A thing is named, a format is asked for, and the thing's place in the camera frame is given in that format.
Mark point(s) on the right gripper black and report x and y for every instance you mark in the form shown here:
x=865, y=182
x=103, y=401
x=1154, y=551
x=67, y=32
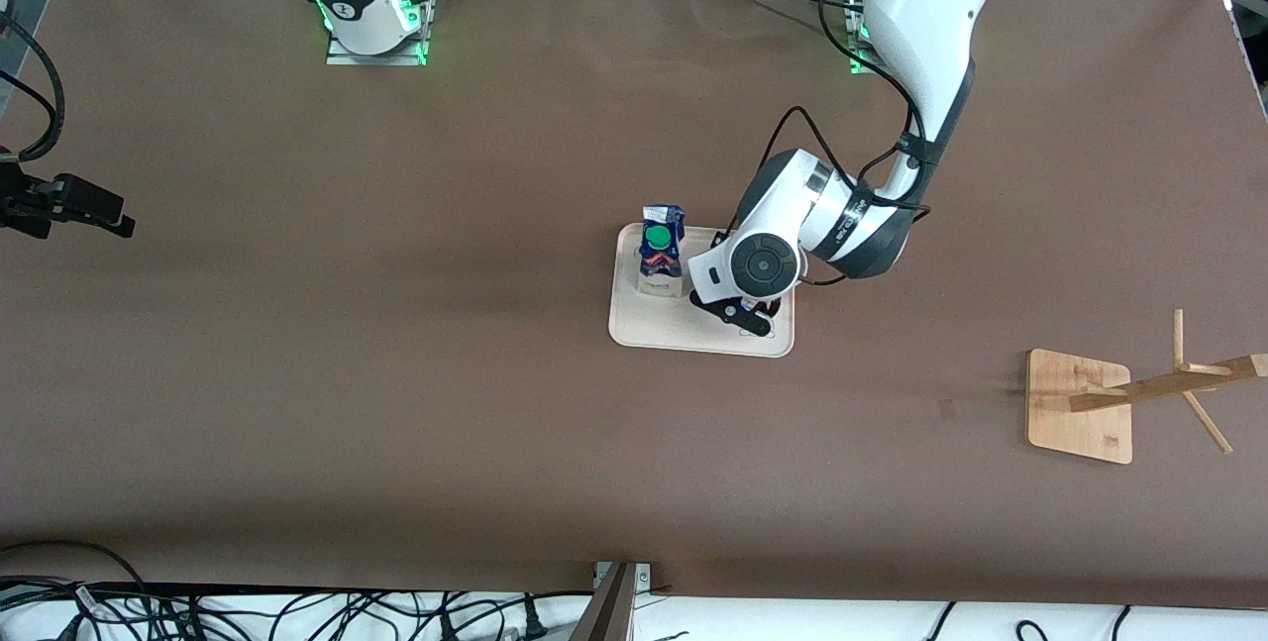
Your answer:
x=30, y=204

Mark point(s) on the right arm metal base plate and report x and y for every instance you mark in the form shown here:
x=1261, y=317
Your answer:
x=376, y=58

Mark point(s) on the white lower board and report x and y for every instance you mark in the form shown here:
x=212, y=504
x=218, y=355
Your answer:
x=792, y=621

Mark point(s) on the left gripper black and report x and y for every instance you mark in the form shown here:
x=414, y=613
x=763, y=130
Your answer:
x=774, y=307

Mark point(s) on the cream rabbit print tray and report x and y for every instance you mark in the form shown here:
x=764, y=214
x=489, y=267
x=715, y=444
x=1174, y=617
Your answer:
x=644, y=324

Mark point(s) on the wooden cup stand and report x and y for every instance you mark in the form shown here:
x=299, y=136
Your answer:
x=1075, y=423

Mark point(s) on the aluminium post bracket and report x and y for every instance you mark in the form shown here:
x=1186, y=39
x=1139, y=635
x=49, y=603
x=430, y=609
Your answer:
x=614, y=611

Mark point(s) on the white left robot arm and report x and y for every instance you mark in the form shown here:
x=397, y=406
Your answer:
x=931, y=17

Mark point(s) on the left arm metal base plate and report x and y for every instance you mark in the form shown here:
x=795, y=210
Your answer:
x=860, y=68

